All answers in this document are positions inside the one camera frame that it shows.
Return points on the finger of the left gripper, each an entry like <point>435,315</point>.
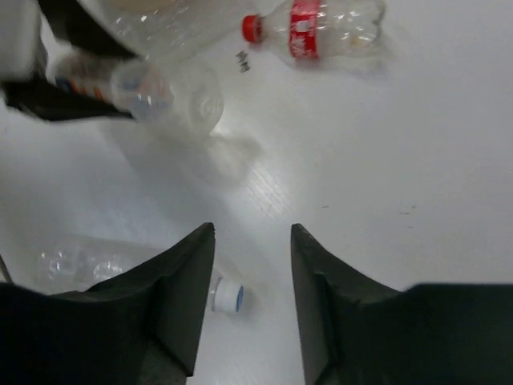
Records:
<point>42,100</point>
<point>71,23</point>

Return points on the blue label clear bottle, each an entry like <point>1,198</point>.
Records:
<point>178,99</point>

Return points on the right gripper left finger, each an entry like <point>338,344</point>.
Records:
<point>141,327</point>

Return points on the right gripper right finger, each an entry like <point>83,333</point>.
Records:
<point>354,330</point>

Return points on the clear ribbed bottle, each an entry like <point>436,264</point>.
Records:
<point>77,263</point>

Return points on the small red label bottle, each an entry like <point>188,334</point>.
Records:
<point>316,29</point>

